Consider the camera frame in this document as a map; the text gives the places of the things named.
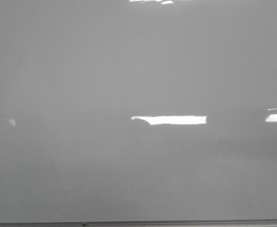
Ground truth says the grey aluminium whiteboard frame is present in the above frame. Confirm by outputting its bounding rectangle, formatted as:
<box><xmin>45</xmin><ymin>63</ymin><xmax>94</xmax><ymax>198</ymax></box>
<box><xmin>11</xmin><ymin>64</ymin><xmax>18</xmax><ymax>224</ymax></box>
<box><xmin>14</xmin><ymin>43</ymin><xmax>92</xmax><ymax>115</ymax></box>
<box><xmin>0</xmin><ymin>219</ymin><xmax>277</xmax><ymax>227</ymax></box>

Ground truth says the white glossy whiteboard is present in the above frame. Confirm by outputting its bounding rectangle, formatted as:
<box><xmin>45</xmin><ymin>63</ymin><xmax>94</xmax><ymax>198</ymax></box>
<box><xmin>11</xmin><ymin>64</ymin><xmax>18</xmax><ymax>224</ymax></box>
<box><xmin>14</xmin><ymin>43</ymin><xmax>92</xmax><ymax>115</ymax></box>
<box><xmin>0</xmin><ymin>0</ymin><xmax>277</xmax><ymax>222</ymax></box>

